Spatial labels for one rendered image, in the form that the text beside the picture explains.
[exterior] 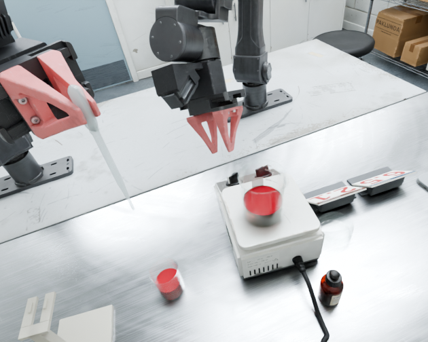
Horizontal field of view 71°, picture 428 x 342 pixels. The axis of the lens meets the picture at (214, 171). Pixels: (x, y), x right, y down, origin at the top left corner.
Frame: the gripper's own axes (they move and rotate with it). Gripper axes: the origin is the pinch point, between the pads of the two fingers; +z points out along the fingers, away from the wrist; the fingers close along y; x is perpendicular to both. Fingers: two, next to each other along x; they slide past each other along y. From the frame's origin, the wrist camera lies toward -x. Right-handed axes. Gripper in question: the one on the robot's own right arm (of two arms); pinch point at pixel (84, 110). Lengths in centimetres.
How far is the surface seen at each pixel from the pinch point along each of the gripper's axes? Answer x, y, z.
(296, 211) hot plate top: 23.7, 17.0, 12.0
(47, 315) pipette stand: 19.8, -13.3, -3.0
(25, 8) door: 35, 107, -281
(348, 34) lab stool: 58, 176, -34
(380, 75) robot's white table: 33, 80, 6
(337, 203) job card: 30.9, 27.6, 14.7
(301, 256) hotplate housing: 29.1, 13.6, 14.6
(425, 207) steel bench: 33, 36, 27
